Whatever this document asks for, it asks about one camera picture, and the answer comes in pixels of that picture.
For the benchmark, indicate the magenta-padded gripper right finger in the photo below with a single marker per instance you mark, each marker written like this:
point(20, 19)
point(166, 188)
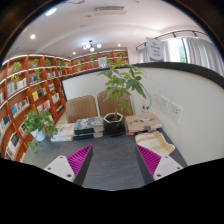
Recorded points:
point(166, 165)

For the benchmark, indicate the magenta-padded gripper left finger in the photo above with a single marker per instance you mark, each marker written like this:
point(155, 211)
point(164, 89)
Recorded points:
point(58, 165)

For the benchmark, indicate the cream yellow-striped towel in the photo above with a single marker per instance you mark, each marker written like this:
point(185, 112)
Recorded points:
point(155, 143)

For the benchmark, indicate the white book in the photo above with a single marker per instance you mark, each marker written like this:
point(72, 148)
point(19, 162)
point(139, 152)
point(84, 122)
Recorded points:
point(61, 138)
point(66, 129)

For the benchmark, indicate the beige book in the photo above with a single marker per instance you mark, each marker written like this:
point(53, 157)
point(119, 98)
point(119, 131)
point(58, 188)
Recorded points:
point(143, 122)

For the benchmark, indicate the red and black book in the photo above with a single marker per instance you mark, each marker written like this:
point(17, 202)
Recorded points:
point(130, 133)

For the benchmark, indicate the leafy plant in white pot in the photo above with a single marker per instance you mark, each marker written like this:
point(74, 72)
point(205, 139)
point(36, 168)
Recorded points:
point(36, 121)

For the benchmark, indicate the clear acrylic sign stand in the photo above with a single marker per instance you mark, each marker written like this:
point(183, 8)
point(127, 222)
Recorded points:
point(146, 111)

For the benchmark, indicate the tan upholstered chair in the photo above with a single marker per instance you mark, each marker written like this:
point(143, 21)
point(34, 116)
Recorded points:
point(105, 105)
point(81, 108)

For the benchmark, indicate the tall plant in dark pot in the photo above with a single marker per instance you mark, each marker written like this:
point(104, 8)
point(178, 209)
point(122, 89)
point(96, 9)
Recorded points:
point(113, 126)

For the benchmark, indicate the orange wooden bookshelf unit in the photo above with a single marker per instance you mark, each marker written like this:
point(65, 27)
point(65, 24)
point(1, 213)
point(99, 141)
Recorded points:
point(20, 100)

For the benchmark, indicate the small white framed sign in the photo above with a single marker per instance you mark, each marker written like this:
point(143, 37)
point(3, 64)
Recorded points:
point(102, 62)

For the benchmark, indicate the white standing sign board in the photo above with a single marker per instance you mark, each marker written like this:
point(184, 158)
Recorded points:
point(155, 49)

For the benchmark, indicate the white curtain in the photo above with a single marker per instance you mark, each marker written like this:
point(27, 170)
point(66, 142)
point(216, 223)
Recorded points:
point(203, 53)

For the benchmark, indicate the multi-bulb ceiling lamp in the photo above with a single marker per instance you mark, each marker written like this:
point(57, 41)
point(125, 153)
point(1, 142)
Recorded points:
point(91, 46)

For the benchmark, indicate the recessed ceiling spotlights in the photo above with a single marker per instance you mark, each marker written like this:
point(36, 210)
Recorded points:
point(51, 11)

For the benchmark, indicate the ceiling air vent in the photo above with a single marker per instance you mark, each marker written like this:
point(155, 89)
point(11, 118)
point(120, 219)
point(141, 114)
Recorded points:
point(109, 10)

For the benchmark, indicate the white wall socket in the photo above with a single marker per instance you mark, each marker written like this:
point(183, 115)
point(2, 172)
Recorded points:
point(164, 104)
point(175, 112)

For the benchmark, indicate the black ceiling track rail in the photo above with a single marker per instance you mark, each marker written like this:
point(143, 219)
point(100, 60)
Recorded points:
point(180, 32)

